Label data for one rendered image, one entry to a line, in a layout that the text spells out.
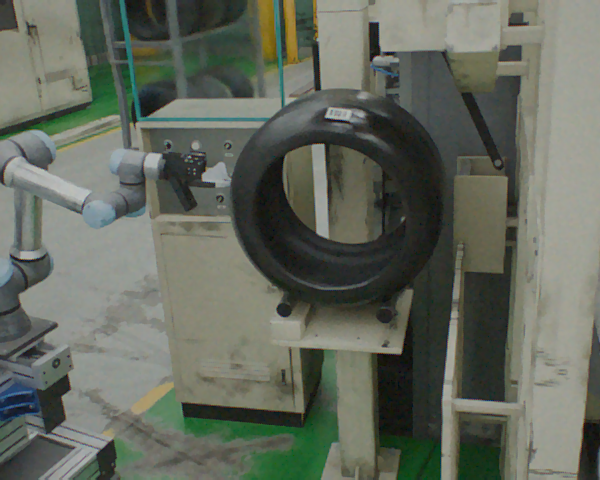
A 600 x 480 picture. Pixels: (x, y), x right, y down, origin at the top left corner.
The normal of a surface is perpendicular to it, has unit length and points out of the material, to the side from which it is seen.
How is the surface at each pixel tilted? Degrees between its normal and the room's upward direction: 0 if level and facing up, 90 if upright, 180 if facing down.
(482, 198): 90
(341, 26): 90
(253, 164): 84
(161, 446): 0
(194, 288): 90
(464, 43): 72
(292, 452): 0
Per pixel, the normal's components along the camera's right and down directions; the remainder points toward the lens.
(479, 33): -0.23, 0.07
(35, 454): -0.06, -0.92
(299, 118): -0.36, -0.41
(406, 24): -0.22, 0.38
